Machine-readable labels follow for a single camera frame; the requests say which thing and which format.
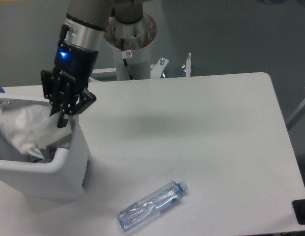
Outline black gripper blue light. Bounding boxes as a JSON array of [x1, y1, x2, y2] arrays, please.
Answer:
[[40, 40, 98, 128]]

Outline clear plastic water bottle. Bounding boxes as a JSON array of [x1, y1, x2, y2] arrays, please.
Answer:
[[117, 181, 188, 232]]

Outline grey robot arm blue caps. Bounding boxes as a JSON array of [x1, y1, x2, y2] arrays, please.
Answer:
[[41, 0, 157, 128]]

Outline trash inside the can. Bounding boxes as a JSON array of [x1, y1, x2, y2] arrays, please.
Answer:
[[30, 146, 56, 163]]

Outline white plastic trash can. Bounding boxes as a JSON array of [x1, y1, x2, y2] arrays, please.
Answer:
[[0, 93, 92, 200]]

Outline black clamp at table corner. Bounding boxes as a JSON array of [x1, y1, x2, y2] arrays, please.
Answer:
[[292, 199, 305, 225]]

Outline white left base bracket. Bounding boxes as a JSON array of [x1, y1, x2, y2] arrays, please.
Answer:
[[89, 68, 117, 82]]

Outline white base bracket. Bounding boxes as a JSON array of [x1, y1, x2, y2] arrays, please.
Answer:
[[89, 68, 117, 82], [151, 58, 169, 79]]

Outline black cable on pedestal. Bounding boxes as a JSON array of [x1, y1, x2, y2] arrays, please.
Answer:
[[120, 38, 134, 81]]

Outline white right base bracket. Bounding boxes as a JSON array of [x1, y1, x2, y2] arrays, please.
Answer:
[[151, 58, 169, 79]]

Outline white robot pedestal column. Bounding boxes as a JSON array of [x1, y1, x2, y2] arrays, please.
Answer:
[[104, 13, 157, 81]]

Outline white bracket with blue bolt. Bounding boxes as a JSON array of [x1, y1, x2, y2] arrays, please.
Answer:
[[181, 52, 192, 77]]

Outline white frame at right edge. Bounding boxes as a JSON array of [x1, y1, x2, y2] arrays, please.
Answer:
[[286, 98, 305, 130]]

